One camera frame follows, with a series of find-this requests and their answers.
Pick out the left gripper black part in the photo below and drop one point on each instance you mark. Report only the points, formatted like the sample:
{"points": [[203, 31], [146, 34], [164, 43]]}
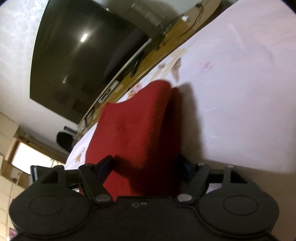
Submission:
{"points": [[69, 177]]}

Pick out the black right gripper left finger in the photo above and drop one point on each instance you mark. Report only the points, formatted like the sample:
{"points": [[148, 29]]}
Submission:
{"points": [[48, 210]]}

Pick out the silver set-top box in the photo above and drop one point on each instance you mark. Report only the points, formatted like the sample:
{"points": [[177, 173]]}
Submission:
{"points": [[108, 90]]}

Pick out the grey cylindrical lamp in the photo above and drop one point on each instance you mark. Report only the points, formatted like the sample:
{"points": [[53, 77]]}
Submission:
{"points": [[155, 18]]}

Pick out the black remote control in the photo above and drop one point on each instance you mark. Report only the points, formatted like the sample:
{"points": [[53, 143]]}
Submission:
{"points": [[68, 129]]}

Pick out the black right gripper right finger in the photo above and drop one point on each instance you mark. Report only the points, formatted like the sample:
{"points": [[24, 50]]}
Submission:
{"points": [[229, 202]]}

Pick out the wooden tv stand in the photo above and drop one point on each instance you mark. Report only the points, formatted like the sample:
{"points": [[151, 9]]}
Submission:
{"points": [[199, 16]]}

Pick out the white floral bed sheet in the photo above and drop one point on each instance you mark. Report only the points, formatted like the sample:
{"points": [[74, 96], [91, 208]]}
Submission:
{"points": [[236, 78]]}

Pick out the black curved television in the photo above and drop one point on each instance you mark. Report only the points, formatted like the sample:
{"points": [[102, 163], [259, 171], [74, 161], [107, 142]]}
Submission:
{"points": [[80, 47]]}

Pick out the wooden window frame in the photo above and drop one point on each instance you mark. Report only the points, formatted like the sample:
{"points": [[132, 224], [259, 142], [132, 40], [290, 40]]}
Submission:
{"points": [[22, 156]]}

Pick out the red knitted garment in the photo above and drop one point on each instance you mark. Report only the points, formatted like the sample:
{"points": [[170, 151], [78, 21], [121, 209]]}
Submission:
{"points": [[144, 136]]}

